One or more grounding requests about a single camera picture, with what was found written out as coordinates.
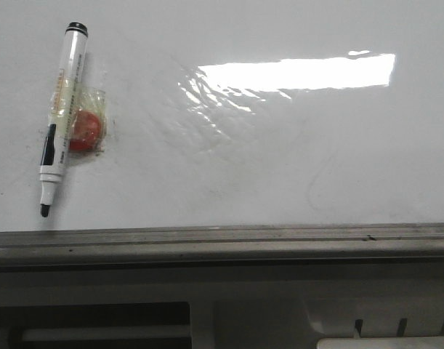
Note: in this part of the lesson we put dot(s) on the white plastic accessory tray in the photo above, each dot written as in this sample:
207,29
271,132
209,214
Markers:
281,306

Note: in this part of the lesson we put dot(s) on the grey aluminium whiteboard frame rail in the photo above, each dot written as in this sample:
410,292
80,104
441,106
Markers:
122,246

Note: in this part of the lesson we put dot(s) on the red round magnet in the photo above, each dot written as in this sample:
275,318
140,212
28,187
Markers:
86,132

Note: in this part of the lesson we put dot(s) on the white whiteboard marker pen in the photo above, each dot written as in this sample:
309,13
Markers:
62,113

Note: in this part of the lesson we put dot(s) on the white whiteboard surface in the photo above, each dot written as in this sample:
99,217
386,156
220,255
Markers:
231,113

